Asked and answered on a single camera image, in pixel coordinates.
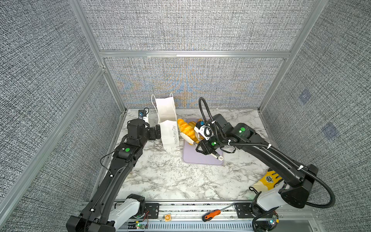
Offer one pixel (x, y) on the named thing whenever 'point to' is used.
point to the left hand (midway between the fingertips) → (151, 125)
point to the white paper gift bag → (166, 110)
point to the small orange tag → (167, 217)
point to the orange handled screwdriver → (208, 216)
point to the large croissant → (187, 128)
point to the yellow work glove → (267, 182)
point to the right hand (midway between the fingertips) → (199, 146)
